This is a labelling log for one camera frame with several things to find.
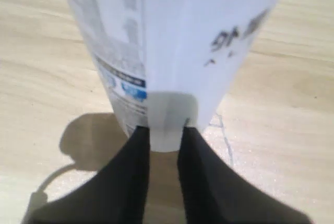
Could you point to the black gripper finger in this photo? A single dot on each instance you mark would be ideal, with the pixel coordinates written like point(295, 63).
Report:
point(114, 187)
point(214, 187)

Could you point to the white bottle with black cap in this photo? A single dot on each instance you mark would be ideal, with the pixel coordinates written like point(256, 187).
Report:
point(177, 38)

